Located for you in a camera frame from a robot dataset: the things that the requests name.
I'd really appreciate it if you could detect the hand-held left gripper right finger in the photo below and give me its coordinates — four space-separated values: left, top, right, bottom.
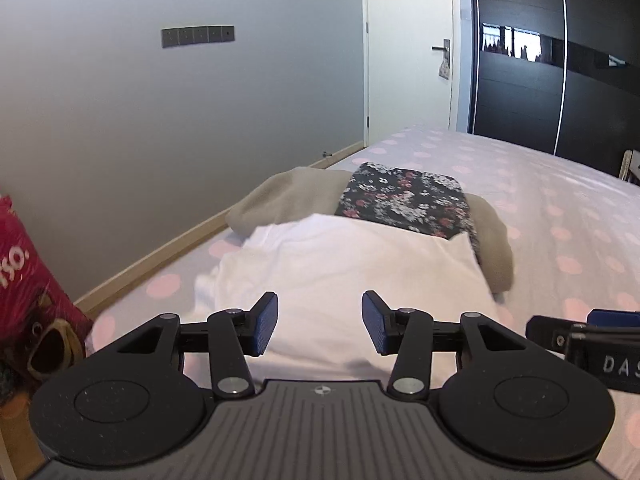
361 290 543 401

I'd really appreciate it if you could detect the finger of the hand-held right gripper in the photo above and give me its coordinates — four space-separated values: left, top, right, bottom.
526 314 576 357
570 309 640 342

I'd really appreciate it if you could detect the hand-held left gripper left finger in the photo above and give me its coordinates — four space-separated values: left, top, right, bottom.
102 291 279 401

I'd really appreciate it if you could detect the cream white t-shirt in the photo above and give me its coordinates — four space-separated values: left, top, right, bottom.
194 212 493 383

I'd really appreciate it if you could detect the wooden baseboard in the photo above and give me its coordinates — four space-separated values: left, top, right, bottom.
74 141 364 319

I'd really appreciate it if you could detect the dark floral garment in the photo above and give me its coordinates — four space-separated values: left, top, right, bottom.
334 161 482 265

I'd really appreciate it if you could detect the beige folded garment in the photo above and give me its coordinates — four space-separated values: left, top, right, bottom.
225 166 515 295

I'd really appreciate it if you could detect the bed with pink-dotted sheet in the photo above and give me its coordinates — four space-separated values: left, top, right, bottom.
85 126 640 480

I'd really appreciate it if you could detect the white furniture piece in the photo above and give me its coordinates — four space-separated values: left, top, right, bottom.
618 148 640 181

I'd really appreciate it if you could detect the red printed bag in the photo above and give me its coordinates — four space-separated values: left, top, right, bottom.
0 194 94 407

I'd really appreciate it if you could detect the dark glossy wardrobe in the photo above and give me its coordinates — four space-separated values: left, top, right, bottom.
469 0 640 179

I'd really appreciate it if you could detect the white door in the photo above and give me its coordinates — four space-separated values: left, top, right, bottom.
361 0 473 150

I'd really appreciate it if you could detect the metal door handle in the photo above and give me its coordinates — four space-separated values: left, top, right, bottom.
431 39 452 70

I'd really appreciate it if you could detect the grey wall switch panel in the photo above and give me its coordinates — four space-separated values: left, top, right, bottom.
161 24 236 50

